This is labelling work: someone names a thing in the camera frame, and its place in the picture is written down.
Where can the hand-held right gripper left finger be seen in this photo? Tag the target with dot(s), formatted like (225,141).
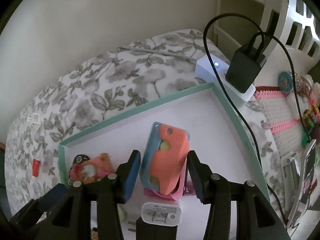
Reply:
(131,177)

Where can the grey floral blanket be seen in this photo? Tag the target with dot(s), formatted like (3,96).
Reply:
(125,75)

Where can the teal white box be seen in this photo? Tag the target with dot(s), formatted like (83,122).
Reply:
(212,120)

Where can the pink toy car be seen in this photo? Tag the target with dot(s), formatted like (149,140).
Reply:
(96,166)

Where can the red tube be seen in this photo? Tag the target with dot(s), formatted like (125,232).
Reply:
(36,167)

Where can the colourful bead toy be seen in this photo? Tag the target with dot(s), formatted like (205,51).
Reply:
(311,116)

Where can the black studded gadget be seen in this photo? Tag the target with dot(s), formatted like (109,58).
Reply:
(79,158)

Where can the white charger plug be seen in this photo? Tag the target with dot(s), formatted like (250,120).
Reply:
(161,212)

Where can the white power strip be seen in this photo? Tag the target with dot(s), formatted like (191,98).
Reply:
(210,67)

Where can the white phone stand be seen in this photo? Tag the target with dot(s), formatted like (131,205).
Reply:
(291,180)

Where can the white laundry basket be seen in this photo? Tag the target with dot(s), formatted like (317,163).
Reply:
(295,20)

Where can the white blanket tag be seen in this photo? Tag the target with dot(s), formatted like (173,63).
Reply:
(34,120)

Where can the pink white crochet mat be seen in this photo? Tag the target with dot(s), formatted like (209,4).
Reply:
(275,115)

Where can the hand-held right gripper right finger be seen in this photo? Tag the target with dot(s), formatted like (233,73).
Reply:
(197,180)

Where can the doll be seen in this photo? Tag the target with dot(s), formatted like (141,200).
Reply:
(106,158)

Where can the round teal badge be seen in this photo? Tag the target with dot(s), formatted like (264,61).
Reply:
(287,82)

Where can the printed photo card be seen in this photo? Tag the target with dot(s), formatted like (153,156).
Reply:
(308,170)

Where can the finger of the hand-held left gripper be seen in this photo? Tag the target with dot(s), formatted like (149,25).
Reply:
(50,196)

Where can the orange phone case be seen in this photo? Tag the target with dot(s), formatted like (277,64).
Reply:
(170,160)

